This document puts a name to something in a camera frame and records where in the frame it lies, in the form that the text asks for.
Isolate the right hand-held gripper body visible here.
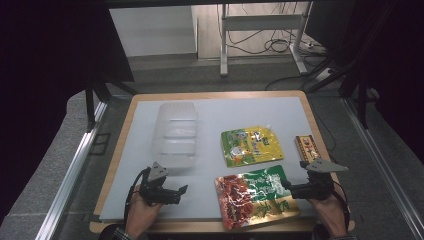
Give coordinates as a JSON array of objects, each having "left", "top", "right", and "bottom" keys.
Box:
[{"left": 296, "top": 158, "right": 350, "bottom": 202}]

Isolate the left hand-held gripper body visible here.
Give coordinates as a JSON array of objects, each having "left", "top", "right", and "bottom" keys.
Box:
[{"left": 138, "top": 161, "right": 183, "bottom": 205}]

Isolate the red green sauce pouch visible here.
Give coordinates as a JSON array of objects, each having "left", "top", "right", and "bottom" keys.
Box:
[{"left": 214, "top": 164, "right": 300, "bottom": 231}]

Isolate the small red gold snack box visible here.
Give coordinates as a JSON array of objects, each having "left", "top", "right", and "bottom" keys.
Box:
[{"left": 294, "top": 134, "right": 322, "bottom": 164}]

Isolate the yellow green spouted pouch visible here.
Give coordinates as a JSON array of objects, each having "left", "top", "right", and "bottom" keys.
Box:
[{"left": 220, "top": 123, "right": 285, "bottom": 169}]

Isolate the clear plastic container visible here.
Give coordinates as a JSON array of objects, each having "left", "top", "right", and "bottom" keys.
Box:
[{"left": 151, "top": 101, "right": 199, "bottom": 168}]

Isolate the person's left hand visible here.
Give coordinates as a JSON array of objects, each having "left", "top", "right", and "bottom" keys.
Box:
[{"left": 124, "top": 192, "right": 164, "bottom": 239}]

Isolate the person's right hand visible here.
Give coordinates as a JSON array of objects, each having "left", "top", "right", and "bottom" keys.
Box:
[{"left": 307, "top": 194, "right": 350, "bottom": 239}]

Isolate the white table mat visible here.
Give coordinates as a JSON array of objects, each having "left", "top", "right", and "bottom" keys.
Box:
[{"left": 99, "top": 96, "right": 343, "bottom": 222}]

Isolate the black metal stand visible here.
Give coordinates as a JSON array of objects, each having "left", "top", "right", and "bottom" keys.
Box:
[
  {"left": 338, "top": 64, "right": 379, "bottom": 130},
  {"left": 84, "top": 74, "right": 139, "bottom": 132}
]

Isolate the white power strip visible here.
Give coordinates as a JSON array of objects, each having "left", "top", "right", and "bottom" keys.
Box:
[{"left": 314, "top": 67, "right": 335, "bottom": 83}]

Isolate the black curtain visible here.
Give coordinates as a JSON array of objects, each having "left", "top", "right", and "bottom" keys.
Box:
[
  {"left": 0, "top": 0, "right": 135, "bottom": 223},
  {"left": 304, "top": 0, "right": 424, "bottom": 164}
]

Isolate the white partition panel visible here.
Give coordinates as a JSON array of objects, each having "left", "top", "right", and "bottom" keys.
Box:
[{"left": 109, "top": 5, "right": 198, "bottom": 58}]

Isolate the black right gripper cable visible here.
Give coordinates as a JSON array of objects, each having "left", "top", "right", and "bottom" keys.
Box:
[{"left": 328, "top": 181, "right": 351, "bottom": 231}]

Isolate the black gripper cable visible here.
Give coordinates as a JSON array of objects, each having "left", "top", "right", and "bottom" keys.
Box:
[
  {"left": 123, "top": 167, "right": 151, "bottom": 231},
  {"left": 328, "top": 181, "right": 351, "bottom": 231}
]

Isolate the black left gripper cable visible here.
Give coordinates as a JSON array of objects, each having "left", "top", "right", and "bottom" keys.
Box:
[{"left": 123, "top": 167, "right": 151, "bottom": 231}]

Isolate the aluminium rail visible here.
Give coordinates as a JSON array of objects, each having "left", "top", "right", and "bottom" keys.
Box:
[
  {"left": 34, "top": 101, "right": 108, "bottom": 240},
  {"left": 343, "top": 97, "right": 424, "bottom": 240}
]

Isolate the tangle of black floor cables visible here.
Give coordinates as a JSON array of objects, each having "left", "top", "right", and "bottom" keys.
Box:
[{"left": 216, "top": 3, "right": 303, "bottom": 56}]

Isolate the white metal desk frame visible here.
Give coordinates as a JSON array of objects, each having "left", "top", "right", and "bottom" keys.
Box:
[{"left": 219, "top": 2, "right": 313, "bottom": 77}]

